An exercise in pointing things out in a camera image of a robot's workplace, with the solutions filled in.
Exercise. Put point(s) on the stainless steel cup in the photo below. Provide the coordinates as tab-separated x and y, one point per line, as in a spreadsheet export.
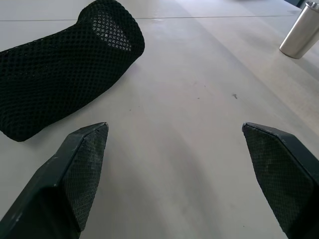
300	32

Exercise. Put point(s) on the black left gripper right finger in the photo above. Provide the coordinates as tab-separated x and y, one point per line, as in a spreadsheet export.
286	179

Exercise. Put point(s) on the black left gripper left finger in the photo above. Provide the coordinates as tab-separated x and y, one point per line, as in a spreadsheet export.
62	184

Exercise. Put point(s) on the black mesh pouch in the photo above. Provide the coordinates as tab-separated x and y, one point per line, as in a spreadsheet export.
59	72

